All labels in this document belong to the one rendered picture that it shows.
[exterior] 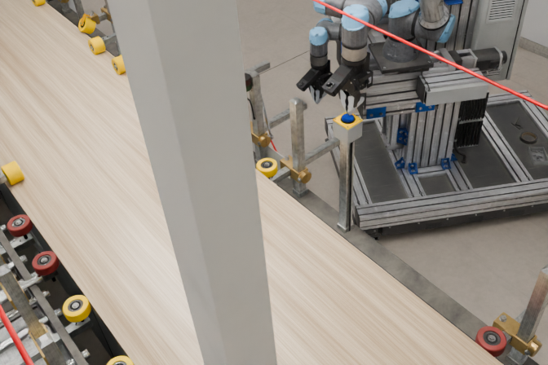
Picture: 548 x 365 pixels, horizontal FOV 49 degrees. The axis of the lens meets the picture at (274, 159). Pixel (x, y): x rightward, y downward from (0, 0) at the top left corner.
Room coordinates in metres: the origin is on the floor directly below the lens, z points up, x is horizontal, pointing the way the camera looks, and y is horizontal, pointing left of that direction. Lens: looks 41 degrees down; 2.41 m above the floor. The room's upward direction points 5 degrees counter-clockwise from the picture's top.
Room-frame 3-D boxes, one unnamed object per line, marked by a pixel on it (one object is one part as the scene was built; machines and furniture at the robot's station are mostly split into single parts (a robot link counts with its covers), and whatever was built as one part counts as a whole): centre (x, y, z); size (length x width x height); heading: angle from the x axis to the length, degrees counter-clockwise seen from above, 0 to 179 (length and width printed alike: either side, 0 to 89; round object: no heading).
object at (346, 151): (1.52, -0.25, 0.93); 0.05 x 0.05 x 0.45; 36
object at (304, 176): (1.75, -0.08, 0.81); 0.14 x 0.06 x 0.05; 36
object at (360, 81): (1.54, -0.27, 1.39); 0.09 x 0.08 x 0.12; 126
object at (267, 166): (1.69, 0.03, 0.85); 0.08 x 0.08 x 0.11
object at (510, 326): (0.95, -0.67, 0.81); 0.14 x 0.06 x 0.05; 36
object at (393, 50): (2.19, -0.58, 1.09); 0.15 x 0.15 x 0.10
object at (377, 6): (1.63, -0.31, 1.55); 0.11 x 0.11 x 0.08; 54
